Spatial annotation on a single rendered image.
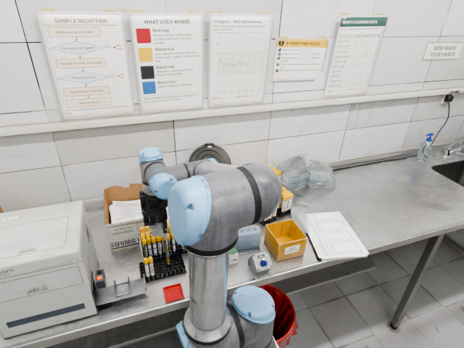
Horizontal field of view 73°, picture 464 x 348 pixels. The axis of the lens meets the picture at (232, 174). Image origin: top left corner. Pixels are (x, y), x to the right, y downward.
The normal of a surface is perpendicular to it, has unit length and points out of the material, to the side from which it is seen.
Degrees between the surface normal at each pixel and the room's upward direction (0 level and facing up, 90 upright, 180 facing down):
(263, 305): 9
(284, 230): 90
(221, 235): 91
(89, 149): 90
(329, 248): 0
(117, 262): 0
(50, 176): 90
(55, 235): 0
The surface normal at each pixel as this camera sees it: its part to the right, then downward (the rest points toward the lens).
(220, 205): 0.41, -0.09
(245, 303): 0.12, -0.91
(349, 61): 0.37, 0.52
